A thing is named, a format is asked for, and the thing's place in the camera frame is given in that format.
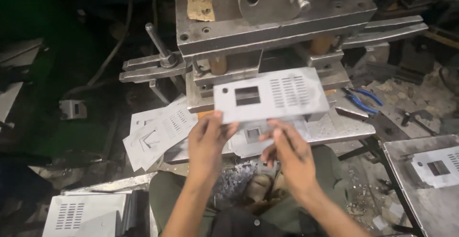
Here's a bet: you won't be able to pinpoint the dark metal hand tool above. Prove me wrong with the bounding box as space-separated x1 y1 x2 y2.
400 109 439 137

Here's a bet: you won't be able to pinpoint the person's right hand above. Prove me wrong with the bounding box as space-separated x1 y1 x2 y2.
259 118 320 199

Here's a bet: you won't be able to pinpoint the person's olive trousers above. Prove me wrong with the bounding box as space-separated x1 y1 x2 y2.
148 145 351 237

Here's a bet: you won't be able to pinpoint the metal tray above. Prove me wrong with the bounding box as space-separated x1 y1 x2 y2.
382 135 459 237

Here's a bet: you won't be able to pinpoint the stack of slotted white plates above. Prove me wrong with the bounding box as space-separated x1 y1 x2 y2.
42 190 150 237

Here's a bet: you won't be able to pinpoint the threaded clamp bolt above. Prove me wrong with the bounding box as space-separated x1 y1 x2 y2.
145 22 178 69

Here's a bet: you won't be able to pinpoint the grey plate with arrow mark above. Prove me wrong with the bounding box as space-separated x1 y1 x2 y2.
122 104 198 172

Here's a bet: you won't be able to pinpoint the brown cardboard piece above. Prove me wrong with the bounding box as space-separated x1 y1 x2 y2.
185 0 216 22

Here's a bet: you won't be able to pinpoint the dark hanging cable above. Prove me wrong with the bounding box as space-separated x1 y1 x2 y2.
85 0 136 88

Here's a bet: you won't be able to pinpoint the person's left hand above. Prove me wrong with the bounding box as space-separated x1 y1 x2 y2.
187 110 240 181

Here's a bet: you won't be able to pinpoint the slotted grey metal plate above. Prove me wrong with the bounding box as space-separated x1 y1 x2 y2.
129 94 188 134

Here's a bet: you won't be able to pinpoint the blue-handled pliers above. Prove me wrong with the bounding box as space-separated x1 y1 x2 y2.
341 86 384 115

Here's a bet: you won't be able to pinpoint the pile of metal scraps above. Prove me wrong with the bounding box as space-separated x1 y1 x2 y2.
211 161 259 203

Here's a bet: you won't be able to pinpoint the black metal stand frame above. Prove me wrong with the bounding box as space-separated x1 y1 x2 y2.
337 136 425 237

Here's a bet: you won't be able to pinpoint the person's foot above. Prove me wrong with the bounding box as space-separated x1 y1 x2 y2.
247 174 274 203

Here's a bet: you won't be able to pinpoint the small bent metal bracket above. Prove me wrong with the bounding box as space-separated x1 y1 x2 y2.
59 99 87 120

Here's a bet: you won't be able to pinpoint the grey plate with square hole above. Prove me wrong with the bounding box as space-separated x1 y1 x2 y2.
228 117 311 159

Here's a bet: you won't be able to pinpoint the punched grey metal plate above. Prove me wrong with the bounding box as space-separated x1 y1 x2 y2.
213 67 331 125

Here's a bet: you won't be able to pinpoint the white plate with rectangular hole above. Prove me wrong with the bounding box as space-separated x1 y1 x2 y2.
411 145 459 189

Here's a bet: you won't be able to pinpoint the steel punch press machine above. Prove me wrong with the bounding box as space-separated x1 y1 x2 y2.
119 0 429 166

